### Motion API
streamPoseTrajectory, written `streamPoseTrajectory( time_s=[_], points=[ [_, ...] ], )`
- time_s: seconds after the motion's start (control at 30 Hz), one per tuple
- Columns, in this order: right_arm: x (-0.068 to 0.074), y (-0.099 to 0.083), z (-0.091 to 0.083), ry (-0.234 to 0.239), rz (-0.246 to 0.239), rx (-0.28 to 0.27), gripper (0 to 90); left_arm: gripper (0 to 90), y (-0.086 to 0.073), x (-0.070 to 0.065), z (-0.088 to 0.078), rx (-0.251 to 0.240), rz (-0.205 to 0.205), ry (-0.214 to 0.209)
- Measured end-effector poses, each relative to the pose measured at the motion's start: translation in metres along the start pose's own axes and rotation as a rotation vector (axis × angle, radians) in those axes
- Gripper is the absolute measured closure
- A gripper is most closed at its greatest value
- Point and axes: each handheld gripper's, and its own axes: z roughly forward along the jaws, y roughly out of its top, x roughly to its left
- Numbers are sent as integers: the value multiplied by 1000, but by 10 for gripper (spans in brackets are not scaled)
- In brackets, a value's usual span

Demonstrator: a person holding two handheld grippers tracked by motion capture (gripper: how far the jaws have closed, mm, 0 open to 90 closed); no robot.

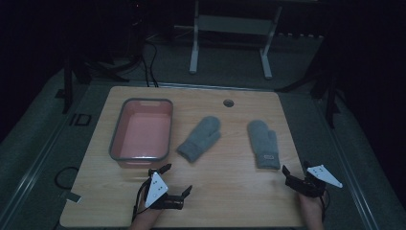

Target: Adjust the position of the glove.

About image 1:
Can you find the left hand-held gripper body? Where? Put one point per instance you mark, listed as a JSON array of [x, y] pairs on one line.
[[156, 189]]

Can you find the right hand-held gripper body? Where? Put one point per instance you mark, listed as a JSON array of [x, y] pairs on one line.
[[308, 187]]

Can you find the person's right hand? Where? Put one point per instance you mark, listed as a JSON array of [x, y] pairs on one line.
[[311, 211]]

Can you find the person's left hand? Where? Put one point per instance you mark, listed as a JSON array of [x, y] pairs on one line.
[[145, 218]]

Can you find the grey mitten with label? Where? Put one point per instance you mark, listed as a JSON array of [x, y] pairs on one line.
[[263, 143]]

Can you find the pink basin with grey rim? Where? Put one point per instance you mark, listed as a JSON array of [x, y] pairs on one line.
[[143, 131]]

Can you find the plain grey mitten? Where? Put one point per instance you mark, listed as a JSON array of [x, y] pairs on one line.
[[201, 139]]

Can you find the black tripod stand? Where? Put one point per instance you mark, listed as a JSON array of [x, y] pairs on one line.
[[67, 89], [330, 102]]

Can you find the grey tape piece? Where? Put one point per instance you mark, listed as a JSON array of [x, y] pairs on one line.
[[73, 197]]

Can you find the power strip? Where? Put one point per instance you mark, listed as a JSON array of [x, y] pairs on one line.
[[300, 35]]

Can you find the white metal stand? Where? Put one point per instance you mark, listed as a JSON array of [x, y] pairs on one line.
[[233, 25]]

